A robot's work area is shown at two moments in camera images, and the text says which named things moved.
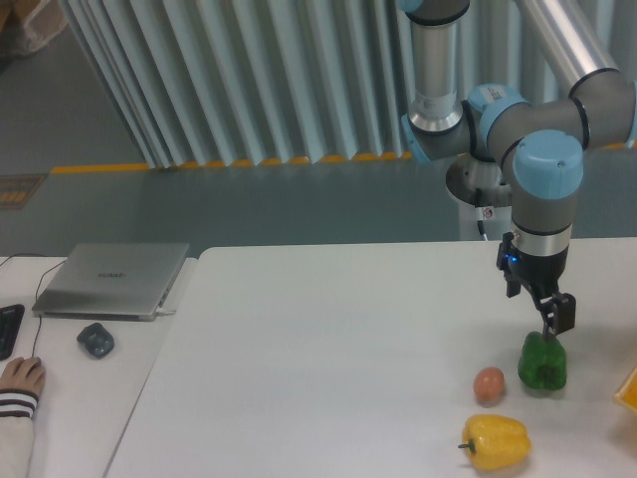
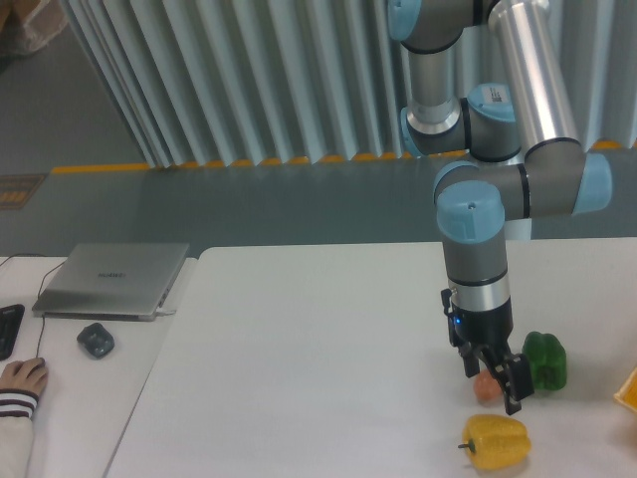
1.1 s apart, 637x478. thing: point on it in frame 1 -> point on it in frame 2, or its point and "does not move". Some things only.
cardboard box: x=26 y=25 does not move
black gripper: x=542 y=274 -> x=492 y=327
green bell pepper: x=542 y=363 does not move
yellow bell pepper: x=496 y=442 does not move
